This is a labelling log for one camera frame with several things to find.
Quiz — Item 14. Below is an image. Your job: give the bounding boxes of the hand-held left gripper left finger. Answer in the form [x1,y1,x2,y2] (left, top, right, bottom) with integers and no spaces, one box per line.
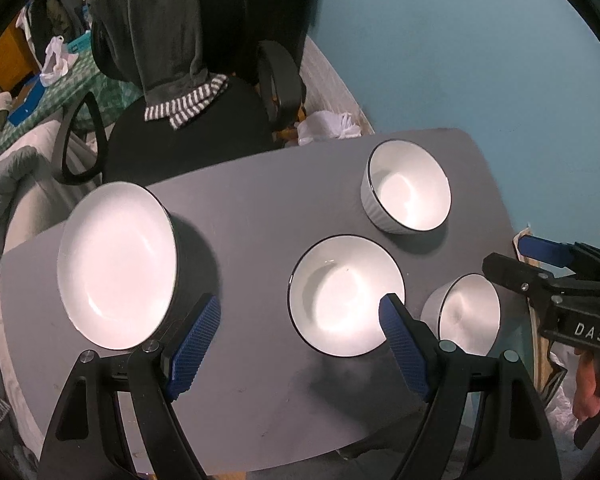
[37,292,222,480]

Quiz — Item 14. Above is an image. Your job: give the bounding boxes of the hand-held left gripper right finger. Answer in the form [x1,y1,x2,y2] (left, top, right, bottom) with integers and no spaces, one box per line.
[378,293,563,480]

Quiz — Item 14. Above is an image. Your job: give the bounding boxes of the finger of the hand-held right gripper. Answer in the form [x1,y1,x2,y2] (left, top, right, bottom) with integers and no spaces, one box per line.
[482,252,600,306]
[519,234,600,286]

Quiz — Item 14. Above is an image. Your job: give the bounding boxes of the white ribbed bowl black rim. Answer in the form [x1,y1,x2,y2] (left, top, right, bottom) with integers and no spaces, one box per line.
[287,234,406,359]
[420,273,502,357]
[360,139,452,235]

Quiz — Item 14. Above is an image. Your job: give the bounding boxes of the white plate black rim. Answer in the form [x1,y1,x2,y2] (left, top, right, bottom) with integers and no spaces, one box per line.
[56,182,180,351]

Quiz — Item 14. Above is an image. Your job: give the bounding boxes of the person's right hand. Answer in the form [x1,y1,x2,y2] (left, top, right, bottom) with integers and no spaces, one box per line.
[572,350,600,422]

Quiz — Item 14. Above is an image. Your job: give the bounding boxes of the clear plastic bag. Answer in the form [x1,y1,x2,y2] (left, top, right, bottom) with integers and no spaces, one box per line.
[545,350,581,436]

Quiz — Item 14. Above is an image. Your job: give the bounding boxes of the light grey sofa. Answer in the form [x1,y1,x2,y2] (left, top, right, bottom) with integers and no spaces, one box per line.
[0,120,103,261]

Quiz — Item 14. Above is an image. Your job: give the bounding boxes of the black office chair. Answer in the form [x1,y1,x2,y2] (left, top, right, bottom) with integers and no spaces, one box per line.
[55,0,308,186]

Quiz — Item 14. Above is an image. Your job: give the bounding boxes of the crumpled white plastic bag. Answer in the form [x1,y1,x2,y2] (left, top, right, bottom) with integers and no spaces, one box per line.
[296,110,363,147]

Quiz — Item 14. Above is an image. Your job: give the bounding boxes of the grey quilted duvet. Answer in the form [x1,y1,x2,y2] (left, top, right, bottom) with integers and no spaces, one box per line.
[0,146,51,286]

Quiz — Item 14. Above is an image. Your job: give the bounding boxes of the green checked tablecloth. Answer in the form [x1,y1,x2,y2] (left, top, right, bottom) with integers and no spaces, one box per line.
[0,50,143,153]

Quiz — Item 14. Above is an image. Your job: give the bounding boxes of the blue tray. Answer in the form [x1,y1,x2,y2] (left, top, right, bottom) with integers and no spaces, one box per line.
[7,80,48,126]

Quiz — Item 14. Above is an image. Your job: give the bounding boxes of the grey hoodie striped cuffs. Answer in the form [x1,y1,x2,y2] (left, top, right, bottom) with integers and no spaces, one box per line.
[89,0,229,130]

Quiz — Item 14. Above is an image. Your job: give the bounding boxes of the teal box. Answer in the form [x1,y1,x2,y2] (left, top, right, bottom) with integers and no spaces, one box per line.
[67,32,96,56]

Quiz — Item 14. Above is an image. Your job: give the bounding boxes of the orange louvred wardrobe door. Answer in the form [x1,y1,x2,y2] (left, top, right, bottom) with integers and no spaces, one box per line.
[0,25,41,91]

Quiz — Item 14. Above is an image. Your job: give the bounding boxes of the dark hanging jackets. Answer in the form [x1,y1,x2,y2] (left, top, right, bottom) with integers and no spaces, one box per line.
[17,0,88,41]

